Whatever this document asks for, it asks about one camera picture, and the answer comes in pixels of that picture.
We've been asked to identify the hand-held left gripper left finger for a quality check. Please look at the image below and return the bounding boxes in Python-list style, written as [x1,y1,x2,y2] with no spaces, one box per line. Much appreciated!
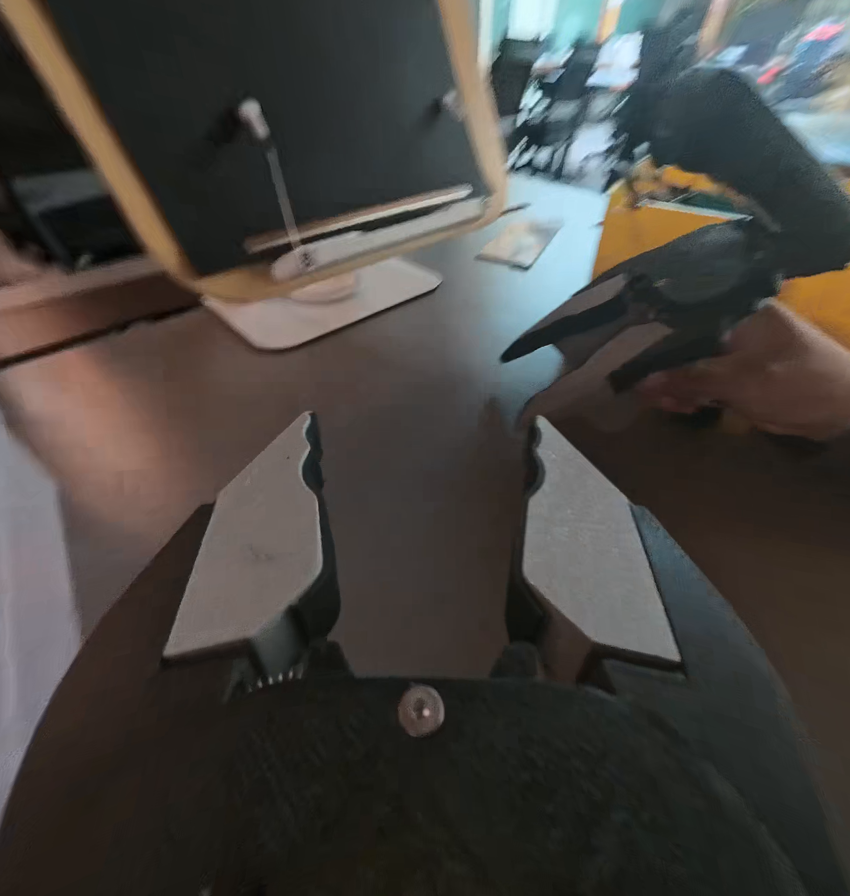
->
[162,412,342,684]

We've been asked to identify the brown card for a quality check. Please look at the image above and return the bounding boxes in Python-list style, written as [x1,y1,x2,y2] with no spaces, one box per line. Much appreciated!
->
[475,218,564,271]

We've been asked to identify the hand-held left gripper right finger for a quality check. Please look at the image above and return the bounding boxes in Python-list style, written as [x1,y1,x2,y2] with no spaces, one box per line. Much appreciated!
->
[505,415,683,684]

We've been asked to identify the yellow wooden counter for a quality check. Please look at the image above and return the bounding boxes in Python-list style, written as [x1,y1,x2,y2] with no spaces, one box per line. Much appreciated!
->
[593,171,850,351]

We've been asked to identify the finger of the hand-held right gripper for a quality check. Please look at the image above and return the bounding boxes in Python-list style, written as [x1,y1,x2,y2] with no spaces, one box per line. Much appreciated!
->
[516,323,678,431]
[499,273,634,365]

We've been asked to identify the black board on white stand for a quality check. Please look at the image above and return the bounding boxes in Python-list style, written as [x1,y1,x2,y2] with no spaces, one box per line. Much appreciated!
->
[0,0,510,351]

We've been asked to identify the person's right hand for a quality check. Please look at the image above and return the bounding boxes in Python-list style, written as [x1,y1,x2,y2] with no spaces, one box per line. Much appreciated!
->
[638,302,850,443]

